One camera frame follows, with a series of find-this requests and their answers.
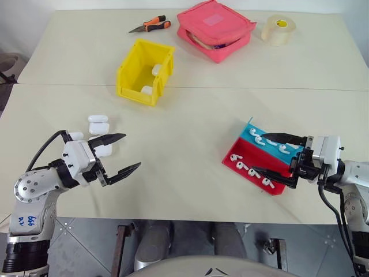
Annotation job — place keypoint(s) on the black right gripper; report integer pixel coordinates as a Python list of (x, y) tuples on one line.
[(307, 168)]

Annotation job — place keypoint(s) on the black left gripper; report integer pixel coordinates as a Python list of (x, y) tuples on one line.
[(99, 173)]

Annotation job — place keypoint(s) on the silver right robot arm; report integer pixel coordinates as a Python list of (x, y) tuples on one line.
[(357, 173)]

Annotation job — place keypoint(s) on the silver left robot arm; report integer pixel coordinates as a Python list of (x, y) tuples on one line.
[(31, 187)]

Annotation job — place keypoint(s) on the yellow plastic bin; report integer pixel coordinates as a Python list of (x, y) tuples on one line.
[(135, 72)]

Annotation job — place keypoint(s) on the red and blue tray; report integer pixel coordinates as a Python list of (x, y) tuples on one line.
[(249, 151)]

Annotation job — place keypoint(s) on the clear tape roll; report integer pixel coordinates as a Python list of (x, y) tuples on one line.
[(278, 31)]

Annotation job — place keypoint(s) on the light grey curved body shell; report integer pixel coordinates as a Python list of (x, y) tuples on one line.
[(178, 267)]

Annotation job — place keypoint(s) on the orange black pliers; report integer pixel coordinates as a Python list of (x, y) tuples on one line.
[(154, 23)]

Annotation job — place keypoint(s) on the dark grey round stool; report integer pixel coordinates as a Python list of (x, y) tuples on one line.
[(7, 65)]

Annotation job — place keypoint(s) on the pink fabric pouch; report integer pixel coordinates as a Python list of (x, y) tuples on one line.
[(213, 26)]

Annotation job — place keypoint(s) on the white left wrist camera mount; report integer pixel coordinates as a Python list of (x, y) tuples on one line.
[(76, 157)]

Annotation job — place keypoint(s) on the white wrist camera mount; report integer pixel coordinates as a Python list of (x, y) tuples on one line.
[(76, 157), (328, 151)]

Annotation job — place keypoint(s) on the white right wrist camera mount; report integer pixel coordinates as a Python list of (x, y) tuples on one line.
[(328, 151)]

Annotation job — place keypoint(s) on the brown metal table frame bar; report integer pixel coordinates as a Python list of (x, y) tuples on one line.
[(278, 254), (121, 248)]

